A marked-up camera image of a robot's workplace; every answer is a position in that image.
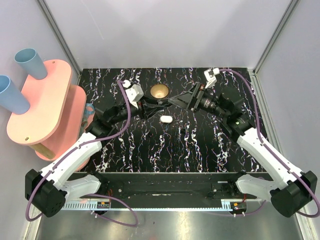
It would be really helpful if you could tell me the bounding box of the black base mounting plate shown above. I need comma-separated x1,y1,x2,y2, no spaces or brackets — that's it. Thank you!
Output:
72,172,258,208

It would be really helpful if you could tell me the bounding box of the white earbud charging case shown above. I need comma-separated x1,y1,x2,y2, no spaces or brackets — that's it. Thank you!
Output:
160,115,173,124

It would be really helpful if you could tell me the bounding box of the light blue cup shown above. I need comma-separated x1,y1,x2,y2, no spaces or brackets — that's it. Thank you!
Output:
14,48,48,80
0,75,30,115

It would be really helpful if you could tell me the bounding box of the pink two-tier wooden shelf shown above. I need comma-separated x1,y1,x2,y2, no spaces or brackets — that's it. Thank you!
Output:
6,59,87,162

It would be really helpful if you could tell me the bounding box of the front light blue cup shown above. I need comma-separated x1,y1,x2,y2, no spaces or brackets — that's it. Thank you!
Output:
0,75,30,115

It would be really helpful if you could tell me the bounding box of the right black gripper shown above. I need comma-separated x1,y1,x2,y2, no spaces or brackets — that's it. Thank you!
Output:
168,81,229,120

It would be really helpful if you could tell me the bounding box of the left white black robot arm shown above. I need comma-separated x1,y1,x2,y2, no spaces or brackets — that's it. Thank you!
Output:
25,97,171,218

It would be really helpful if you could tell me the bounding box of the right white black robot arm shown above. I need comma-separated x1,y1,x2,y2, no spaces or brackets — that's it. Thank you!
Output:
168,83,318,218

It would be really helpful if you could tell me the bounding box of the rear light blue cup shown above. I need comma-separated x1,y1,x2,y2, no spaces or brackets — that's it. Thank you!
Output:
14,48,48,80

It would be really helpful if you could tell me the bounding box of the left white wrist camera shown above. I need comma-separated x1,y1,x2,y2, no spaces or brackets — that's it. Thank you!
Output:
122,80,144,109

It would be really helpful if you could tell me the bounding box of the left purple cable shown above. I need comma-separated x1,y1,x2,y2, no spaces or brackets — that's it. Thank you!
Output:
25,79,140,227

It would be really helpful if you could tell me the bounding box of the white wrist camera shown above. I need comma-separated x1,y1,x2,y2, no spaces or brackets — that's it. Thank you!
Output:
122,80,144,109
204,68,220,89

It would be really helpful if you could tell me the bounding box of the gold metal bowl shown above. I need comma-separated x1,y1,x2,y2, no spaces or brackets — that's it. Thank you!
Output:
150,84,170,99

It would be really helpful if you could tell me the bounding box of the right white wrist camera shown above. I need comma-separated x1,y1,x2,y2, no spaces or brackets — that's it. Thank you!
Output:
204,68,220,89

